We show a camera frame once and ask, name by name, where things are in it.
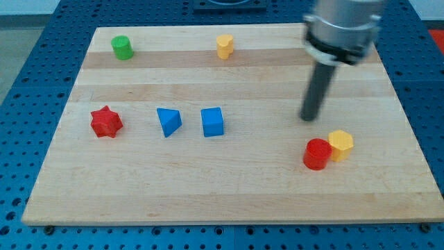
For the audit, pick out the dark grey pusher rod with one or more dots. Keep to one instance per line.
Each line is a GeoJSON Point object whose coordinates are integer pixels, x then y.
{"type": "Point", "coordinates": [317, 89]}

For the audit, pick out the red star block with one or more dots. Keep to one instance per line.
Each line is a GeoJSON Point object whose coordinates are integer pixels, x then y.
{"type": "Point", "coordinates": [105, 122]}

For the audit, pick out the wooden board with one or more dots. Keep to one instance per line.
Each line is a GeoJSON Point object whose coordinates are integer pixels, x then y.
{"type": "Point", "coordinates": [253, 173]}

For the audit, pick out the red cylinder block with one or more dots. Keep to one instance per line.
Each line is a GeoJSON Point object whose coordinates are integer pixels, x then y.
{"type": "Point", "coordinates": [317, 154]}

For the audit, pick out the yellow heart block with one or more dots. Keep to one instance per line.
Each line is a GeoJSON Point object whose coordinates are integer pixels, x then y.
{"type": "Point", "coordinates": [224, 46]}

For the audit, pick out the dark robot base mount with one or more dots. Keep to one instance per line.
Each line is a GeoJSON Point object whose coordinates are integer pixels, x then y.
{"type": "Point", "coordinates": [200, 6]}

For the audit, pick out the blue cube block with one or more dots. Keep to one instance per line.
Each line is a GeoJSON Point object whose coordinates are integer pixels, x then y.
{"type": "Point", "coordinates": [212, 121]}

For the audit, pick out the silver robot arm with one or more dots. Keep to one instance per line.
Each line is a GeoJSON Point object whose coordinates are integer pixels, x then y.
{"type": "Point", "coordinates": [337, 32]}

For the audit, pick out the yellow hexagon block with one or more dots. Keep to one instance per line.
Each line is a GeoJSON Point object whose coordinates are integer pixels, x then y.
{"type": "Point", "coordinates": [341, 143]}

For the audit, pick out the green cylinder block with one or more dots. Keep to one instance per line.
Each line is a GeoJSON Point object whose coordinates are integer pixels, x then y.
{"type": "Point", "coordinates": [122, 47]}

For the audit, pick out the blue triangle block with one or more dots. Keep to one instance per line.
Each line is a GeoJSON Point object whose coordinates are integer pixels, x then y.
{"type": "Point", "coordinates": [170, 120]}

